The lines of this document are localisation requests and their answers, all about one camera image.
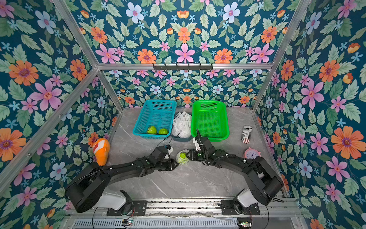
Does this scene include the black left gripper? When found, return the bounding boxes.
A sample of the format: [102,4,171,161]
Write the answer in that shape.
[154,158,181,171]

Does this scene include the white foam net sleeve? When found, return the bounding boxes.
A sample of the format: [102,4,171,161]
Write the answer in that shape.
[176,149,189,165]

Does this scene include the dark-topped green custard apple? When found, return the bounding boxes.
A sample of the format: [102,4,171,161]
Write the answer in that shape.
[147,126,157,135]

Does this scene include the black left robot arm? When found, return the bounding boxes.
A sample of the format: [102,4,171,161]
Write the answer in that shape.
[65,146,179,213]

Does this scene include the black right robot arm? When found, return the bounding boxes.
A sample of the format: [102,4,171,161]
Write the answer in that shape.
[185,133,284,214]

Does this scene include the grey bin of nets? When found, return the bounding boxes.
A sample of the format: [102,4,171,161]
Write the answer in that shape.
[172,135,192,142]

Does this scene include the pile of white foam nets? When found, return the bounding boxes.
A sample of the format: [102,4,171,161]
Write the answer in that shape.
[172,112,192,138]

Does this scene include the green custard apple at edge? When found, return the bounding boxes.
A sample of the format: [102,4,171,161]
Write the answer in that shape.
[158,128,169,135]

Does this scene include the bright green plastic basket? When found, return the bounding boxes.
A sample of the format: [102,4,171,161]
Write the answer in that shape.
[191,100,230,142]

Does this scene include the teal plastic basket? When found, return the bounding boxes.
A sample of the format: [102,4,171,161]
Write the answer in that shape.
[132,100,177,139]

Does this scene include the striped drink can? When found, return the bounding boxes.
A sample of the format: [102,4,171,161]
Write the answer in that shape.
[241,125,252,144]

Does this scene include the pink alarm clock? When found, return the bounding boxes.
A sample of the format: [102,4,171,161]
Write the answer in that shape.
[243,147,261,159]

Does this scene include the orange clownfish toy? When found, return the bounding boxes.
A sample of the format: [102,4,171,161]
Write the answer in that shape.
[92,138,110,166]

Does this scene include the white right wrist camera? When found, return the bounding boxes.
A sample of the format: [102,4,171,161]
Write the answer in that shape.
[193,138,201,151]

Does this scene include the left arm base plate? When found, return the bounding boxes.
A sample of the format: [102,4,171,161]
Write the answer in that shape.
[107,200,147,217]

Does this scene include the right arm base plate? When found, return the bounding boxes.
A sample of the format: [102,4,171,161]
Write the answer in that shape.
[217,199,260,216]

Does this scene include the black hook rail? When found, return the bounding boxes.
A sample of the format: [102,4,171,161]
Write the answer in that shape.
[152,64,214,71]

